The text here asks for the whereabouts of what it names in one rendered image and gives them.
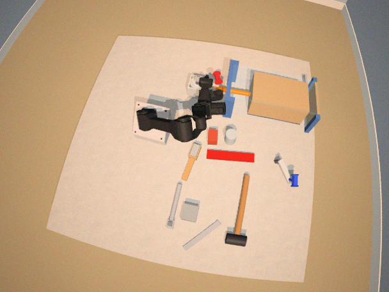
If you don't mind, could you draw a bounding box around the grey cylinder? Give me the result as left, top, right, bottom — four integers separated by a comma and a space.
225, 129, 237, 145

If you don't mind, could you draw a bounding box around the black-headed mallet with wooden handle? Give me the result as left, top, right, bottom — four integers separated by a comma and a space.
225, 175, 250, 247

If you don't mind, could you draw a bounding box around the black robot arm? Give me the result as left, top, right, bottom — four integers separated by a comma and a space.
136, 89, 226, 142

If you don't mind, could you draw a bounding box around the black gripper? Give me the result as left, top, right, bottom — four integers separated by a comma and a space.
198, 75, 213, 102

